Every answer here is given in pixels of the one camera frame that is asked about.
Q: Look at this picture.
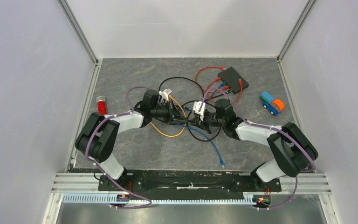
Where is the blue lego brick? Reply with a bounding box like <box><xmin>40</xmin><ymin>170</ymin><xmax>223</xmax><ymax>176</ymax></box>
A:
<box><xmin>260</xmin><ymin>91</ymin><xmax>281</xmax><ymax>116</ymax></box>

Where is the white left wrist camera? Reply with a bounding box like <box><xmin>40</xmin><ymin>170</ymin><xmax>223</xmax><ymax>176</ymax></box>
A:
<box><xmin>158</xmin><ymin>88</ymin><xmax>172</xmax><ymax>102</ymax></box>

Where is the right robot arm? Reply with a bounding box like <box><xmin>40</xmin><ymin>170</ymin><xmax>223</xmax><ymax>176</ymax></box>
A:
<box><xmin>193</xmin><ymin>99</ymin><xmax>318</xmax><ymax>190</ymax></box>

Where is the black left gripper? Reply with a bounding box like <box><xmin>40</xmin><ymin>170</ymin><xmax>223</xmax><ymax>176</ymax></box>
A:
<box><xmin>151</xmin><ymin>99</ymin><xmax>187</xmax><ymax>125</ymax></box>

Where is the red ethernet cable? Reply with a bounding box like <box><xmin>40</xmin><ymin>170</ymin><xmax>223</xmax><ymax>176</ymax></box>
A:
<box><xmin>207</xmin><ymin>77</ymin><xmax>244</xmax><ymax>105</ymax></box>
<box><xmin>195</xmin><ymin>66</ymin><xmax>227</xmax><ymax>93</ymax></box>

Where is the yellow ethernet cable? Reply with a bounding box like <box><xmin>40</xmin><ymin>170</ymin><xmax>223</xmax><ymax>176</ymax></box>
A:
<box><xmin>149</xmin><ymin>95</ymin><xmax>187</xmax><ymax>138</ymax></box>

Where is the black network switch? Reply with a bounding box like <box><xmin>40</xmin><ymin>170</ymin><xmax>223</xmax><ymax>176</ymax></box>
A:
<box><xmin>217</xmin><ymin>67</ymin><xmax>249</xmax><ymax>94</ymax></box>

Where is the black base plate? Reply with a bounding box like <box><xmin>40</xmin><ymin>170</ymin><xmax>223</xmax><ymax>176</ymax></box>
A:
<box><xmin>97</xmin><ymin>169</ymin><xmax>282</xmax><ymax>201</ymax></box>

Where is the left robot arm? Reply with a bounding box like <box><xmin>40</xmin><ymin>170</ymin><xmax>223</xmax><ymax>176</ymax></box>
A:
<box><xmin>75</xmin><ymin>89</ymin><xmax>181</xmax><ymax>190</ymax></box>

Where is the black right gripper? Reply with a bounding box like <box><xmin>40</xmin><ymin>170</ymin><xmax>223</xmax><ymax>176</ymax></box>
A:
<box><xmin>190</xmin><ymin>110</ymin><xmax>225</xmax><ymax>132</ymax></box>

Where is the red glitter tube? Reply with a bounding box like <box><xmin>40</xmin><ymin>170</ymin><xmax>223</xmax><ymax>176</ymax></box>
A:
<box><xmin>96</xmin><ymin>96</ymin><xmax>107</xmax><ymax>115</ymax></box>

